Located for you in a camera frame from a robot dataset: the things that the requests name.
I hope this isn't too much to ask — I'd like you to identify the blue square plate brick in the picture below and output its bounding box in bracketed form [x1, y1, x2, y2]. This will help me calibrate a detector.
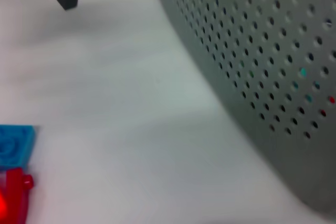
[0, 125, 37, 170]

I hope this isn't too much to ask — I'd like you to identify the grey perforated storage basket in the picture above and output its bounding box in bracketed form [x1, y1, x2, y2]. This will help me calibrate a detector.
[151, 0, 336, 213]

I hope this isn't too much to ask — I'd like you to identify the dark red curved brick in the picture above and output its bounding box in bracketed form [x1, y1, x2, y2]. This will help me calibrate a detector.
[0, 167, 35, 224]

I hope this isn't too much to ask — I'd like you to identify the bright red toy brick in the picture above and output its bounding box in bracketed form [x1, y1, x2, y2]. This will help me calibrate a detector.
[0, 191, 8, 217]

